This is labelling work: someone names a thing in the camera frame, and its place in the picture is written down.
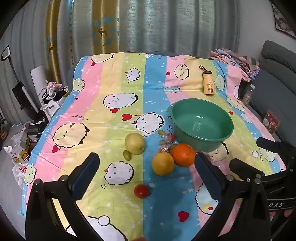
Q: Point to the small green oval fruit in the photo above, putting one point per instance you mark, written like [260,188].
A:
[127,155]

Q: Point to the grey curtain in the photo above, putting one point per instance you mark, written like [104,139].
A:
[173,25]

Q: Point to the red patterned gift box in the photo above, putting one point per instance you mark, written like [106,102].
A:
[271,121]

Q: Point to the striped cartoon printed blanket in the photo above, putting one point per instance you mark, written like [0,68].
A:
[92,92]

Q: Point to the paper bag with yellow print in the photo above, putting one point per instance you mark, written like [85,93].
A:
[19,150]

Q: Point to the white plastic bag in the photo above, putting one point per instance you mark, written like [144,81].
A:
[19,172]

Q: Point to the yellow-green pear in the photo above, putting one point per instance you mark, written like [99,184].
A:
[135,143]

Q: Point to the black upright vacuum cleaner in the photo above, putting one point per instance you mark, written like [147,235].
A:
[22,95]

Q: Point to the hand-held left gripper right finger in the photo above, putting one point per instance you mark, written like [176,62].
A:
[208,171]

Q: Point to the orange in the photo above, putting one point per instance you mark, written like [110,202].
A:
[183,155]

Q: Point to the yellow citrus fruit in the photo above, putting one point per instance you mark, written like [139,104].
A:
[163,164]

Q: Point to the white board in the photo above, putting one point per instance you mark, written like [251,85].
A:
[39,83]

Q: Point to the red wrapped fruit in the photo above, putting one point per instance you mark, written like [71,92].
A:
[164,149]
[170,138]

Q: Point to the red tomato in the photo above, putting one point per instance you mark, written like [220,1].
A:
[141,191]

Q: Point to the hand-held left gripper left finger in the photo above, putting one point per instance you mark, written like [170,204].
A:
[85,176]

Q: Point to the grey sofa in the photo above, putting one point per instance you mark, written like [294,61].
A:
[270,92]

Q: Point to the framed landscape painting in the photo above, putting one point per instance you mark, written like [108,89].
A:
[283,20]

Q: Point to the grey chair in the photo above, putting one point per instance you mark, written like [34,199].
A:
[70,74]

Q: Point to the green plastic basin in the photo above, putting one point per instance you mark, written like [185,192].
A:
[201,129]

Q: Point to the pile of folded clothes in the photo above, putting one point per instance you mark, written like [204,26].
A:
[235,61]

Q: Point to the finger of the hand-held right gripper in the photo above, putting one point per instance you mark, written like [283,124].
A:
[245,169]
[270,144]

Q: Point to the small dark green fruit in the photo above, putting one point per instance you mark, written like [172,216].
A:
[173,146]

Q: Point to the gold patterned curtain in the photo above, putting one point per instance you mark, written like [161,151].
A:
[57,34]

